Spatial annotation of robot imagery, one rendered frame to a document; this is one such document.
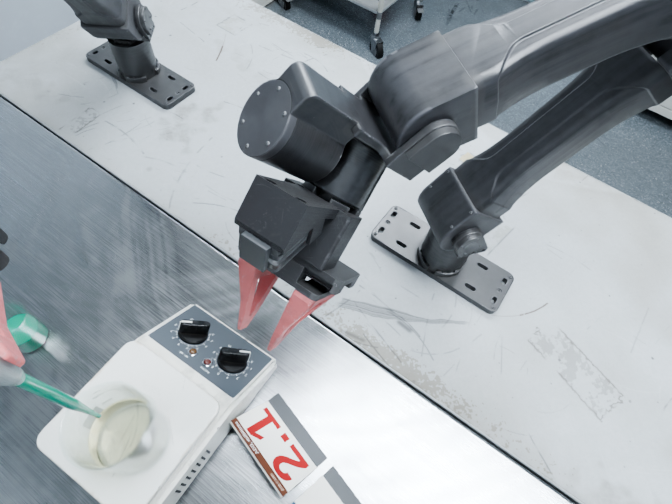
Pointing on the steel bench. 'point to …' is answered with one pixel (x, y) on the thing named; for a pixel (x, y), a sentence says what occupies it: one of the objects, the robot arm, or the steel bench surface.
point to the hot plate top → (114, 493)
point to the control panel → (168, 333)
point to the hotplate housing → (231, 408)
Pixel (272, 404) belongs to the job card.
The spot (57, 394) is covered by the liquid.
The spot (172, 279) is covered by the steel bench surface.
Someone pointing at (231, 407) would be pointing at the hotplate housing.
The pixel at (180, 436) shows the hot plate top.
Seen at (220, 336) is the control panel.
